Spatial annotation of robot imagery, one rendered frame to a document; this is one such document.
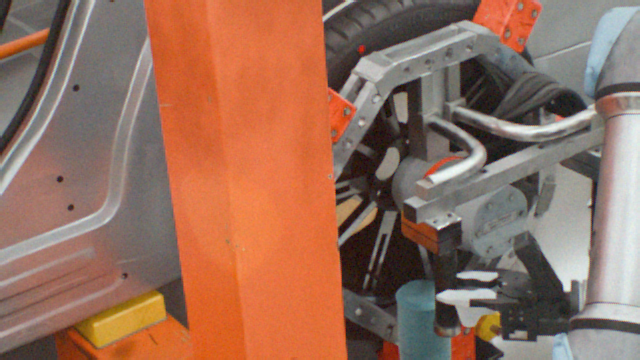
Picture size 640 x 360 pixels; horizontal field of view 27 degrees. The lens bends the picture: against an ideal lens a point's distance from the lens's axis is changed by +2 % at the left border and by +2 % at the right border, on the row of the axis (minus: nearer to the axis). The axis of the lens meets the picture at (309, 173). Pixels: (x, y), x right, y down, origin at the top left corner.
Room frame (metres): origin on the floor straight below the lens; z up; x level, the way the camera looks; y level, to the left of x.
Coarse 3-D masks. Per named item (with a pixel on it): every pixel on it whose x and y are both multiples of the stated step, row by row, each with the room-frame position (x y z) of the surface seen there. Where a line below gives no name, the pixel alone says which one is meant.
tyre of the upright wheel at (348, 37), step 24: (336, 0) 2.11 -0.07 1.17; (360, 0) 2.09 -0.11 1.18; (384, 0) 2.07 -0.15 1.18; (408, 0) 2.08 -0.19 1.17; (432, 0) 2.10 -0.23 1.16; (456, 0) 2.13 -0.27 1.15; (480, 0) 2.18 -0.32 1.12; (336, 24) 2.03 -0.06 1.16; (360, 24) 2.02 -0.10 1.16; (384, 24) 2.04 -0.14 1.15; (408, 24) 2.07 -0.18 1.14; (432, 24) 2.09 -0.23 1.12; (336, 48) 1.99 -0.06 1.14; (360, 48) 2.01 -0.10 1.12; (384, 48) 2.04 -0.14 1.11; (336, 72) 1.98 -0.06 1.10; (360, 336) 1.99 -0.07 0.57
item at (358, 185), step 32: (480, 64) 2.17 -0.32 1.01; (480, 96) 2.25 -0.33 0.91; (384, 128) 2.06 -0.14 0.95; (352, 192) 2.02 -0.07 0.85; (384, 192) 2.11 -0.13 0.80; (352, 224) 2.01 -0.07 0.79; (384, 224) 2.05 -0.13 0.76; (352, 256) 2.19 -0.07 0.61; (384, 256) 2.18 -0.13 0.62; (416, 256) 2.11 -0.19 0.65; (352, 288) 2.03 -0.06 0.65; (384, 288) 2.06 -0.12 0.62
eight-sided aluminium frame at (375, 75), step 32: (448, 32) 2.06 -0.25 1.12; (480, 32) 2.04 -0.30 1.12; (384, 64) 1.94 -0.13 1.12; (416, 64) 1.97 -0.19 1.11; (448, 64) 2.01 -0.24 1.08; (512, 64) 2.09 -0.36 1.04; (352, 96) 1.95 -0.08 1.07; (384, 96) 1.93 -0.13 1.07; (352, 128) 1.89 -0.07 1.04; (544, 192) 2.12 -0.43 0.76; (512, 256) 2.09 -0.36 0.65; (352, 320) 1.88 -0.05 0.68; (384, 320) 1.92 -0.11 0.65
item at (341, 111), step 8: (328, 88) 1.87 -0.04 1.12; (328, 96) 1.87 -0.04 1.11; (336, 96) 1.88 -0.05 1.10; (336, 104) 1.88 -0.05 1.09; (344, 104) 1.89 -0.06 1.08; (352, 104) 1.90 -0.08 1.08; (336, 112) 1.88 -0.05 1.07; (344, 112) 1.88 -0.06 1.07; (352, 112) 1.89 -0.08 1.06; (336, 120) 1.88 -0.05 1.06; (344, 120) 1.88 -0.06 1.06; (336, 128) 1.87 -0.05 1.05; (344, 128) 1.88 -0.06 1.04; (336, 136) 1.87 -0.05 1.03
